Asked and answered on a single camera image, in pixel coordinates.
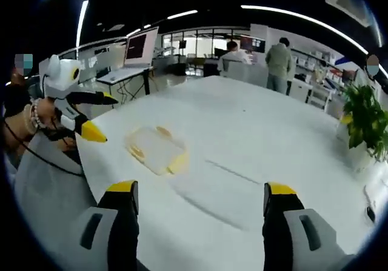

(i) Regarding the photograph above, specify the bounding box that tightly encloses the ceiling strip light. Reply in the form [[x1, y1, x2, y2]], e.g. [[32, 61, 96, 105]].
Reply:
[[240, 4, 369, 55], [166, 9, 199, 21], [75, 0, 90, 46]]

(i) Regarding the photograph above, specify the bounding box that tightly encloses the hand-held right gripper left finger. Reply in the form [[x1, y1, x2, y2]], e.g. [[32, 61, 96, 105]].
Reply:
[[65, 179, 140, 271]]

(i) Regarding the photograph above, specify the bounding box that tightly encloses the white storage shelf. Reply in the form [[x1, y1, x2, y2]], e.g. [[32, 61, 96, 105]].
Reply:
[[289, 47, 345, 110]]

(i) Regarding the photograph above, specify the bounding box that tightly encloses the white beaded bracelet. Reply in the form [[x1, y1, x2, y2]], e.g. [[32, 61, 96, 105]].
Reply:
[[29, 99, 42, 130]]

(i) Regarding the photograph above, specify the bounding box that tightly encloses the person's light grey clothing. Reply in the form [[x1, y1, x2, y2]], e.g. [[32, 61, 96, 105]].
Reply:
[[13, 133, 102, 253]]

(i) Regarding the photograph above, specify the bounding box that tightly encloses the green potted plant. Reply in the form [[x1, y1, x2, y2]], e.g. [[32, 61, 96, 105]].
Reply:
[[342, 84, 388, 163]]

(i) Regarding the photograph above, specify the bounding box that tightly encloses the white office chair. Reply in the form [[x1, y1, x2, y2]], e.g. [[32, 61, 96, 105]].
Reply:
[[223, 60, 268, 87]]

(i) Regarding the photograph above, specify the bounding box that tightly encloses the white office desk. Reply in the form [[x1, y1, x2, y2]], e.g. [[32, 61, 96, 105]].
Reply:
[[96, 65, 155, 98]]

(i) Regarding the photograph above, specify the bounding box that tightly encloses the person's left hand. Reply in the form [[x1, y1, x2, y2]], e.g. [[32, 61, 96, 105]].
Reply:
[[38, 98, 64, 130]]

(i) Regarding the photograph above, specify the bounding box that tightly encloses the black cable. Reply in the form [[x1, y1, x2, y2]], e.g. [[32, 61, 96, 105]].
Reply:
[[2, 118, 84, 175]]

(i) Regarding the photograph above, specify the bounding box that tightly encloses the clear plastic container with lid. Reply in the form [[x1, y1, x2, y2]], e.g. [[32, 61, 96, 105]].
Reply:
[[125, 125, 189, 176]]

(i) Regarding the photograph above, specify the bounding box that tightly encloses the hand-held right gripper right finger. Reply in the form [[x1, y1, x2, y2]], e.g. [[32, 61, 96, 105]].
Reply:
[[262, 181, 358, 271]]

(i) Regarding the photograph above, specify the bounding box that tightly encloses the person's dark top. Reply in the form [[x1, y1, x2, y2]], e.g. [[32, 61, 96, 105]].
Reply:
[[2, 81, 33, 119]]

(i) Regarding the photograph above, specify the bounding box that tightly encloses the large monitor screen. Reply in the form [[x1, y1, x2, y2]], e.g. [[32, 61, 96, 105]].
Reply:
[[123, 26, 160, 69]]

